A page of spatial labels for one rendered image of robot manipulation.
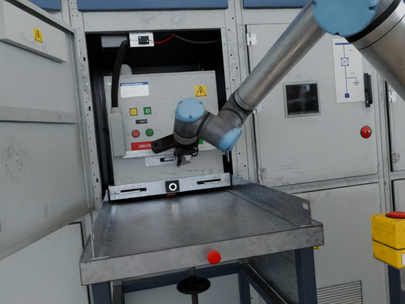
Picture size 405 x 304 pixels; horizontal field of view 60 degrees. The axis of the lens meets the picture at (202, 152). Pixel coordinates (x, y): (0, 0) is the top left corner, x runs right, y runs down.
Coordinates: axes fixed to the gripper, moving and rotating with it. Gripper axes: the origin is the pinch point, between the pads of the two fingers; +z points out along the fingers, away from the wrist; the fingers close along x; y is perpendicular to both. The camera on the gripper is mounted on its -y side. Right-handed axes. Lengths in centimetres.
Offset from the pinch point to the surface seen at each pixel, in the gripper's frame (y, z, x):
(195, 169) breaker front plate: 10.6, 16.1, 2.1
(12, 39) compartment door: -47, -46, 21
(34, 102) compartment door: -46, -28, 13
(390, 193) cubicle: 107, 24, -20
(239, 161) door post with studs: 30.2, 11.3, 1.6
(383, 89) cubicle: 107, -2, 25
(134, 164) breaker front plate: -16.4, 13.6, 6.6
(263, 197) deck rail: 26.6, -13.5, -24.9
